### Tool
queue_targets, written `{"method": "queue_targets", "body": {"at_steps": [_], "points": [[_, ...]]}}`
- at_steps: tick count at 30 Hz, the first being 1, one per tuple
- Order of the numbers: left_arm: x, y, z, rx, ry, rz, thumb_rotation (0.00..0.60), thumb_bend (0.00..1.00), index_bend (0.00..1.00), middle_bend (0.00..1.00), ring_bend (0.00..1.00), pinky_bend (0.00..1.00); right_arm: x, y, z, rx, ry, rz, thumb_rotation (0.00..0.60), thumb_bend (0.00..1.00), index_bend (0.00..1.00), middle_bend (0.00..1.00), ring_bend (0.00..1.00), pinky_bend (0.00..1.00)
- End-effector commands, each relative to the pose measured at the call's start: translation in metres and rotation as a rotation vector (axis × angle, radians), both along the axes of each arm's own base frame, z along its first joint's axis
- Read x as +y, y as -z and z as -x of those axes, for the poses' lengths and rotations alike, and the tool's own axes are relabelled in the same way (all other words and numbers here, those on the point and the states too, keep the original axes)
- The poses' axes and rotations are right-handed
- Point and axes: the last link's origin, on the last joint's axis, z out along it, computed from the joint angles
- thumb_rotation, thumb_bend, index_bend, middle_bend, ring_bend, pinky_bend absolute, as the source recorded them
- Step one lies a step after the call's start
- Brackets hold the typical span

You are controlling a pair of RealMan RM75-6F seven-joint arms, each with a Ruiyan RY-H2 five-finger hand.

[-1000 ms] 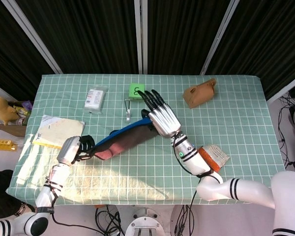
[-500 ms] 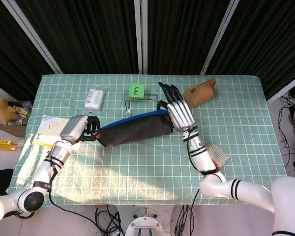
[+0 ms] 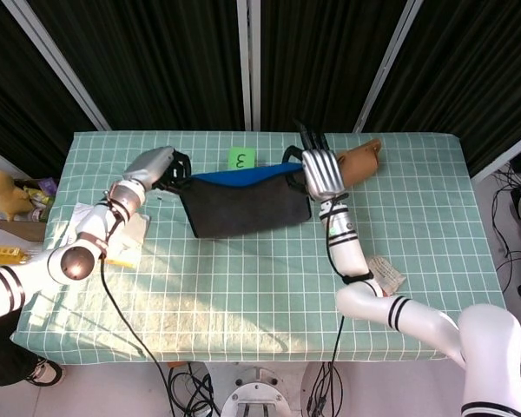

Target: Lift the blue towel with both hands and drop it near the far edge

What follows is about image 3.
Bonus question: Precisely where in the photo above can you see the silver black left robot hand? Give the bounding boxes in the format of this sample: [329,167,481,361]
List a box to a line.
[122,146,192,192]

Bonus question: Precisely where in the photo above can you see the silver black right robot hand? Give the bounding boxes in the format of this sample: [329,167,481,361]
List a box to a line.
[285,117,347,202]

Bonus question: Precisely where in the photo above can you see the dark grey and blue cloth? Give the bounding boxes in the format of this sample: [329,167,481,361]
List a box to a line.
[180,162,313,239]

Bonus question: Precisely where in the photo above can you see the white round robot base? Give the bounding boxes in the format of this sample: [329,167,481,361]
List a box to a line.
[220,364,303,417]

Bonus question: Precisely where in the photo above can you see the brown leather pouch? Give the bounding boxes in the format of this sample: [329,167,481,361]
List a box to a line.
[333,138,383,189]

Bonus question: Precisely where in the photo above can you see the cream paper package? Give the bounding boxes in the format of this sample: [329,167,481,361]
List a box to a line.
[63,202,153,268]

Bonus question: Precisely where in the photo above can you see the green number card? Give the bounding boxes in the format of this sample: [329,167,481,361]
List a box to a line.
[227,147,257,170]

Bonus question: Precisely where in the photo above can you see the black curtain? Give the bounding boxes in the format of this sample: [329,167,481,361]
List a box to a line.
[0,0,521,177]

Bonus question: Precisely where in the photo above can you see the cardboard box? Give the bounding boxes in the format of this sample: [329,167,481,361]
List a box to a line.
[0,160,61,243]

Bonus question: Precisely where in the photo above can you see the green checked tablecloth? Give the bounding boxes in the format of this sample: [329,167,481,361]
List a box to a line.
[12,129,507,364]

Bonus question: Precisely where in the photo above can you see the yellow plush toy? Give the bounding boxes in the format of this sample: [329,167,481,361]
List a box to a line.
[0,169,30,222]

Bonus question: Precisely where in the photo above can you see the yellow toy block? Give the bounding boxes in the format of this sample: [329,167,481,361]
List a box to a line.
[0,245,31,265]

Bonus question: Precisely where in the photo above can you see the black trouser leg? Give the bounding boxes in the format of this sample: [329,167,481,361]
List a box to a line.
[0,299,41,384]

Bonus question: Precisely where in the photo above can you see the black and white sneaker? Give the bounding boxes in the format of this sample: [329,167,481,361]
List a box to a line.
[25,359,65,387]

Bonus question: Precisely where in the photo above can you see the white frame post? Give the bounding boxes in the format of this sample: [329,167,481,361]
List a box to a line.
[353,0,425,134]
[236,0,261,131]
[2,0,112,131]
[471,134,521,182]

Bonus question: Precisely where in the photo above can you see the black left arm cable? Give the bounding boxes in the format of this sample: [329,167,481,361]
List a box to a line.
[96,255,178,417]

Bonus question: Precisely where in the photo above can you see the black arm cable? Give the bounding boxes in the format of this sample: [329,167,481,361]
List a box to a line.
[96,255,178,417]
[302,197,353,417]

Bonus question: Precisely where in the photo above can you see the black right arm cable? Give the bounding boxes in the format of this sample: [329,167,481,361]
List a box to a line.
[302,197,353,417]

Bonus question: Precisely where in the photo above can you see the black floor cables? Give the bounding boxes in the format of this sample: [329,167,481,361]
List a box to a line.
[491,168,521,301]

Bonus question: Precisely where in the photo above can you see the black cable bundle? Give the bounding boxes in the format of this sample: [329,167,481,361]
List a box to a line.
[167,362,221,417]

